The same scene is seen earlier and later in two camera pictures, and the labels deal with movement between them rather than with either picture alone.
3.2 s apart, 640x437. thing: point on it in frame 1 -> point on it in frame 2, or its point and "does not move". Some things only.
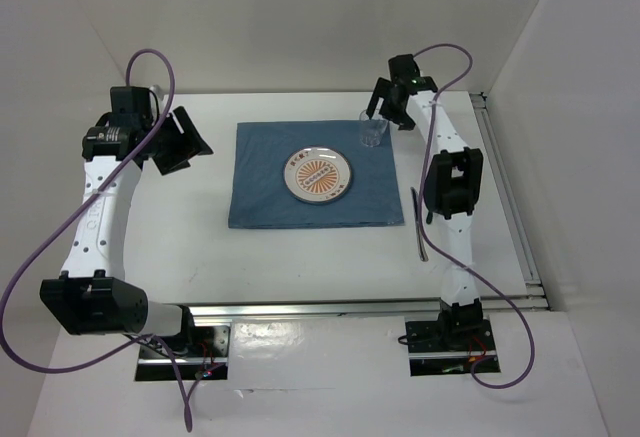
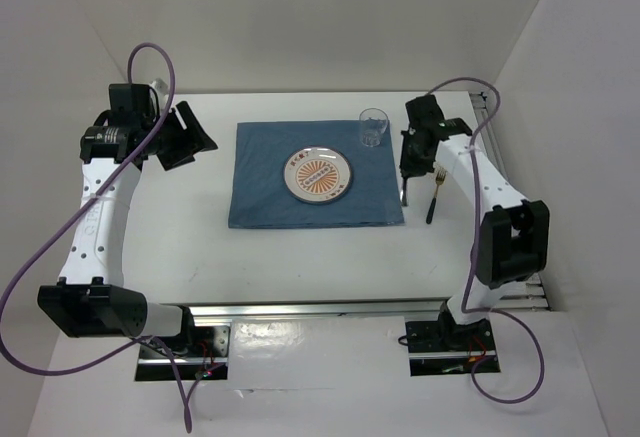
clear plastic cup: x=371 y=129 does not move
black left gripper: x=193 y=144 does not move
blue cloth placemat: x=259 y=196 does not move
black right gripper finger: x=381 y=90 -> x=405 y=175
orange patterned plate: x=318 y=175 does not move
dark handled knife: x=422 y=249 -> x=404 y=195
